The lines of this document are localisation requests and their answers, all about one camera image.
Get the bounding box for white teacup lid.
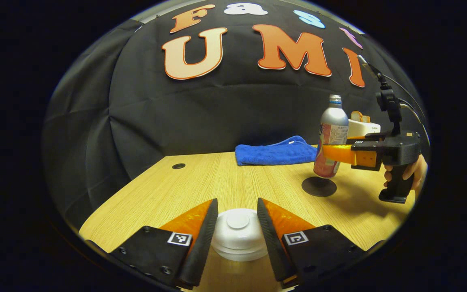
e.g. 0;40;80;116
212;208;266;249

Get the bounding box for dark round coaster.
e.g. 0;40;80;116
302;176;337;198

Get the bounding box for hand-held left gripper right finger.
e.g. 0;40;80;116
257;198;368;288

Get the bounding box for white toaster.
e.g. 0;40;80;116
347;119;381;140

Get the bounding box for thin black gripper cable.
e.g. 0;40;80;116
383;73;431;146

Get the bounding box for silver water bottle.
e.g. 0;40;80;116
313;94;349;178

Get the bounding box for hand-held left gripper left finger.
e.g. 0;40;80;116
110;198;219;289

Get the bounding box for blue towel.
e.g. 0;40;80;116
235;135;318;167

